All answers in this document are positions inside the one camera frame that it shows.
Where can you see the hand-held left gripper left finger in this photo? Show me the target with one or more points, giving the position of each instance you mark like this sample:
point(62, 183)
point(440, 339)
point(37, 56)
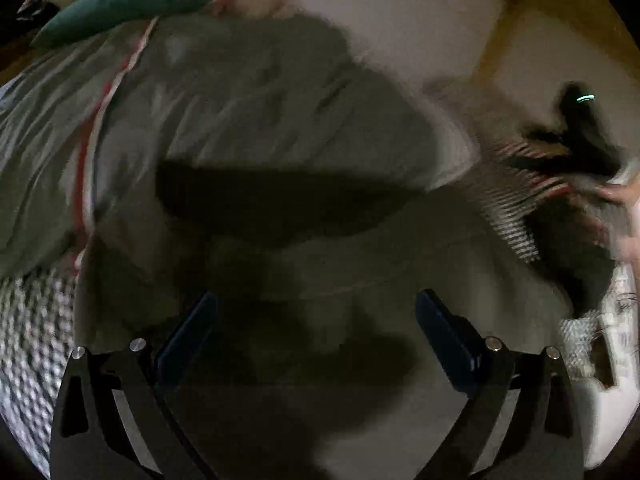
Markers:
point(185, 345)

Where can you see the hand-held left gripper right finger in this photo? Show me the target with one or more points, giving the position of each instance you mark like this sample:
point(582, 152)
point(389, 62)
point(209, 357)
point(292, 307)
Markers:
point(445, 345)

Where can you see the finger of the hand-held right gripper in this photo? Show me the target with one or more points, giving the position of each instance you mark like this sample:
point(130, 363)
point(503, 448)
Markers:
point(540, 165)
point(545, 135)

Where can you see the grey zip hoodie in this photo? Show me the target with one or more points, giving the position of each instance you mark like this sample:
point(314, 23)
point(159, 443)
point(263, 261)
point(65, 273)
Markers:
point(425, 260)

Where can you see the black garment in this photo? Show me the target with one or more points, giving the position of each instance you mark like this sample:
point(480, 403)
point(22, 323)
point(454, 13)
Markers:
point(570, 260)

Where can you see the person's right hand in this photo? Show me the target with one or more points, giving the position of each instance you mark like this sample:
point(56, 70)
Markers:
point(631, 220)

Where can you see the white striped pillow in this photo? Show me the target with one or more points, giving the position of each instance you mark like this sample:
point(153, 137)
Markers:
point(455, 155)

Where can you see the white printed cloth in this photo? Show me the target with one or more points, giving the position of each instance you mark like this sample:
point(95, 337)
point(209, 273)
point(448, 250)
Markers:
point(620, 360)

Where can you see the grey duvet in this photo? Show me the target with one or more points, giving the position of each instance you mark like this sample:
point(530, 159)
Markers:
point(225, 95)

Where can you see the teal pillow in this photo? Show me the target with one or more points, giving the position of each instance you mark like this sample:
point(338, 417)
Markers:
point(125, 2)

